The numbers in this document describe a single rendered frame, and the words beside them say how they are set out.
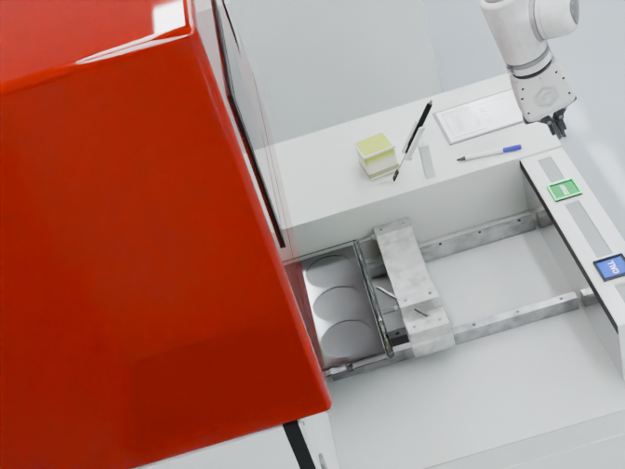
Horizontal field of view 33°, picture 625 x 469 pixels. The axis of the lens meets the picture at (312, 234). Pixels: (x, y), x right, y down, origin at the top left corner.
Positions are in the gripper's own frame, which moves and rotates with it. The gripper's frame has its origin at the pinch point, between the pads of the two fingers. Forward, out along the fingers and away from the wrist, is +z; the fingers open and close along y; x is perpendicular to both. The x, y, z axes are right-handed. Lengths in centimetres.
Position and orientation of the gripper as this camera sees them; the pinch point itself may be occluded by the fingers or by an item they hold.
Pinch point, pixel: (557, 127)
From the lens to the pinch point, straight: 207.7
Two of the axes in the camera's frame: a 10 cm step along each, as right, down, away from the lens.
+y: 8.8, -4.4, -1.6
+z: 4.5, 6.9, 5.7
